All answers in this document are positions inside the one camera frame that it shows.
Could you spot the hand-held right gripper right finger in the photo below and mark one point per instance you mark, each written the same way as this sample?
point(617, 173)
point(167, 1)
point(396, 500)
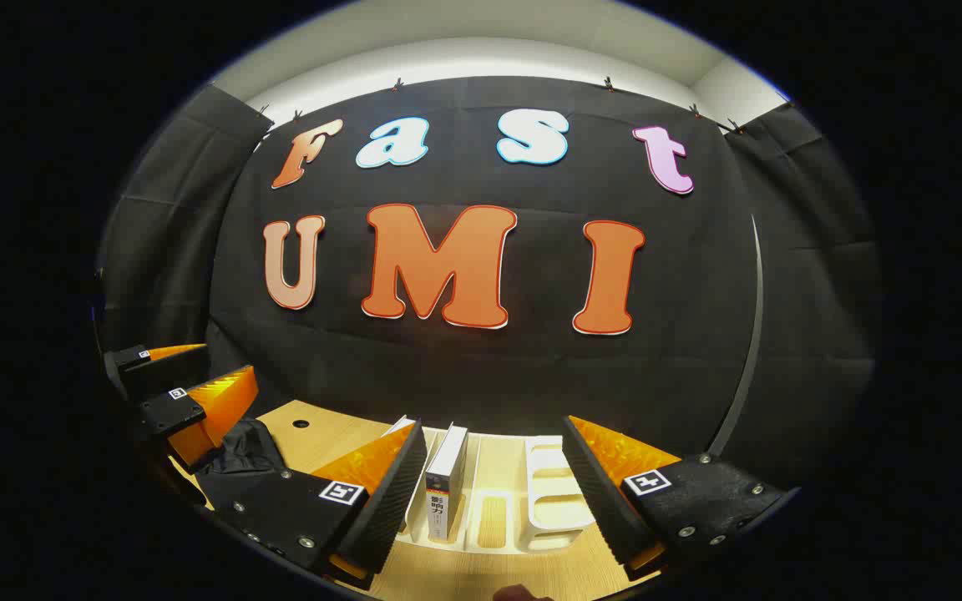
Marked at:
point(598, 492)

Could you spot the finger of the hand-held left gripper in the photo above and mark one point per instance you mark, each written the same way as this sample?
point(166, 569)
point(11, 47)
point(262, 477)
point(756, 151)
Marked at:
point(155, 376)
point(172, 413)

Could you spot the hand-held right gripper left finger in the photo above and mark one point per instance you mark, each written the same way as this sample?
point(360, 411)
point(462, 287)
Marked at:
point(393, 492)

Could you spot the white bookshelf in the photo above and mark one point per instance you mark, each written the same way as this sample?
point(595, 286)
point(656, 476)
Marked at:
point(548, 501)

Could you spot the white book black spine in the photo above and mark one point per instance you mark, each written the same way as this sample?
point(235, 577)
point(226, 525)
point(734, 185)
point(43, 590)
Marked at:
point(446, 467)

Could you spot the blue cover book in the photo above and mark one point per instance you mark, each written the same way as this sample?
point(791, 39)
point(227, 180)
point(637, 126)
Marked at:
point(400, 426)

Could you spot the black schoolbag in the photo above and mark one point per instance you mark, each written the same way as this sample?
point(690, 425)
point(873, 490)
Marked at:
point(239, 455)

